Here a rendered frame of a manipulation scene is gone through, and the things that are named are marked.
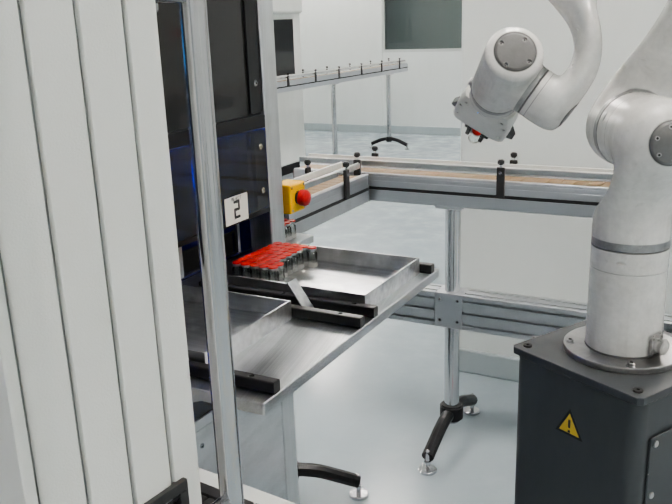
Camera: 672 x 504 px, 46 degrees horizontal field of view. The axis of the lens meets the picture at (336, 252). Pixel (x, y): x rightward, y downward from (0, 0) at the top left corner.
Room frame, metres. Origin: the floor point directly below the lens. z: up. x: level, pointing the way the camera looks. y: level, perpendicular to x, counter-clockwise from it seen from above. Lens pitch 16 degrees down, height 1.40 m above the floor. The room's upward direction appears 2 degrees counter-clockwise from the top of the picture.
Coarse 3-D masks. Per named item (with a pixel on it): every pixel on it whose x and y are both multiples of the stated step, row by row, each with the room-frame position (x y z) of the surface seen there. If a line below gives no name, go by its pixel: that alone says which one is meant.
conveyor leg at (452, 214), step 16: (448, 208) 2.40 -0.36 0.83; (464, 208) 2.40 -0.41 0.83; (448, 224) 2.42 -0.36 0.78; (448, 240) 2.42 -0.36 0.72; (448, 256) 2.42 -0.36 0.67; (448, 272) 2.42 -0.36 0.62; (448, 288) 2.42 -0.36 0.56; (448, 336) 2.42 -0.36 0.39; (448, 352) 2.42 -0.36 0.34; (448, 368) 2.42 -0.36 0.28; (448, 384) 2.42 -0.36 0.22; (448, 400) 2.42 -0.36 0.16
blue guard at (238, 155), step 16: (224, 144) 1.65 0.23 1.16; (240, 144) 1.70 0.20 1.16; (256, 144) 1.76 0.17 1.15; (176, 160) 1.51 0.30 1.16; (224, 160) 1.65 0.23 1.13; (240, 160) 1.70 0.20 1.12; (256, 160) 1.75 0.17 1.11; (176, 176) 1.51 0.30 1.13; (224, 176) 1.65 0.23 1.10; (240, 176) 1.70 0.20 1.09; (256, 176) 1.75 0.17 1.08; (176, 192) 1.51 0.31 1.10; (192, 192) 1.55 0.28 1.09; (224, 192) 1.64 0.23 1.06; (240, 192) 1.69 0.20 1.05; (256, 192) 1.75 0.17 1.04; (176, 208) 1.50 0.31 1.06; (192, 208) 1.55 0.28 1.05; (224, 208) 1.64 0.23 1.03; (256, 208) 1.74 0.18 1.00; (176, 224) 1.50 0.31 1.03; (192, 224) 1.54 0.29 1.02
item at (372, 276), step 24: (336, 264) 1.69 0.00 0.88; (360, 264) 1.67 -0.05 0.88; (384, 264) 1.64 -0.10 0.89; (408, 264) 1.56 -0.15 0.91; (264, 288) 1.49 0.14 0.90; (288, 288) 1.46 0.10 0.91; (312, 288) 1.44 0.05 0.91; (336, 288) 1.52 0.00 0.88; (360, 288) 1.52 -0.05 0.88; (384, 288) 1.46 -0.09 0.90
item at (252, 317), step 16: (192, 288) 1.47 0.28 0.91; (192, 304) 1.46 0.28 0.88; (240, 304) 1.42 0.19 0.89; (256, 304) 1.40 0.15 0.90; (272, 304) 1.38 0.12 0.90; (288, 304) 1.36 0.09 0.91; (192, 320) 1.37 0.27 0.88; (240, 320) 1.36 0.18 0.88; (256, 320) 1.27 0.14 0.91; (272, 320) 1.31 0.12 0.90; (288, 320) 1.35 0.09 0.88; (192, 336) 1.29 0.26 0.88; (240, 336) 1.22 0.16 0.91; (256, 336) 1.26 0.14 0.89; (192, 352) 1.15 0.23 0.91
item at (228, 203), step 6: (246, 192) 1.71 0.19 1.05; (228, 198) 1.65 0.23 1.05; (234, 198) 1.67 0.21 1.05; (240, 198) 1.69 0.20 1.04; (246, 198) 1.71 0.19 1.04; (228, 204) 1.65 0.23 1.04; (234, 204) 1.67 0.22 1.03; (240, 204) 1.69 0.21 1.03; (246, 204) 1.71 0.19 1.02; (228, 210) 1.65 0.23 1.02; (240, 210) 1.68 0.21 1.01; (246, 210) 1.70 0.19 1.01; (228, 216) 1.65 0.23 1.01; (246, 216) 1.70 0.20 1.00; (228, 222) 1.64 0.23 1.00; (234, 222) 1.66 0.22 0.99
